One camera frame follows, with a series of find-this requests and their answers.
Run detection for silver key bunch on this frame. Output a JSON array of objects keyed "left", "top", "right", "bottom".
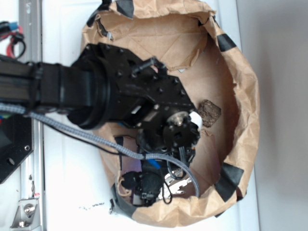
[{"left": 158, "top": 173, "right": 192, "bottom": 200}]

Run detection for aluminium frame rail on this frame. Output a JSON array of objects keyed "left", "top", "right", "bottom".
[{"left": 18, "top": 0, "right": 46, "bottom": 231}]

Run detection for red and black wires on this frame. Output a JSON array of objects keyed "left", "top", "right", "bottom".
[{"left": 0, "top": 21, "right": 26, "bottom": 58}]

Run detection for metal corner bracket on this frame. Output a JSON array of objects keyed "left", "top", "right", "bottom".
[{"left": 10, "top": 199, "right": 40, "bottom": 231}]

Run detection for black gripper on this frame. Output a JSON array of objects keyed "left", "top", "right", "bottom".
[{"left": 121, "top": 111, "right": 202, "bottom": 206}]

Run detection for brown paper bag bin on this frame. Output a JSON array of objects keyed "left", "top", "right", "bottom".
[{"left": 82, "top": 0, "right": 260, "bottom": 228}]

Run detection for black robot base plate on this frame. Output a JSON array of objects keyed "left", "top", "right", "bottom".
[{"left": 0, "top": 115, "right": 33, "bottom": 184}]

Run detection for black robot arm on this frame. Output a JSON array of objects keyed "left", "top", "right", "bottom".
[{"left": 0, "top": 43, "right": 202, "bottom": 206}]

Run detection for brown rough rock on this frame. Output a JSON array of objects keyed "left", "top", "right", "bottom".
[{"left": 198, "top": 100, "right": 221, "bottom": 128}]

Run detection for grey braided cable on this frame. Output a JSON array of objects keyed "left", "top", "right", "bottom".
[{"left": 0, "top": 102, "right": 200, "bottom": 198}]

